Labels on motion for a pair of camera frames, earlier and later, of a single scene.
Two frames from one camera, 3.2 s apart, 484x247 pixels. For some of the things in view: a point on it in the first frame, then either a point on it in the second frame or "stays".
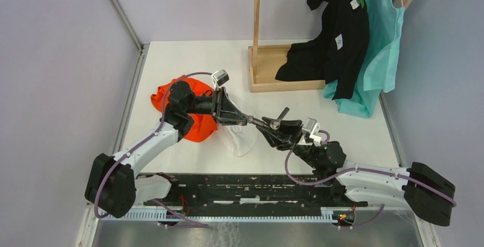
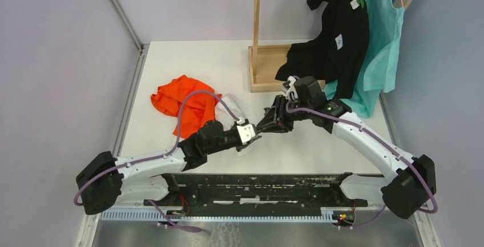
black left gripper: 259,193 stays
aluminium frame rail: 91,213 stays
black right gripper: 283,139 -> 275,120
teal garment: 378,70 stays
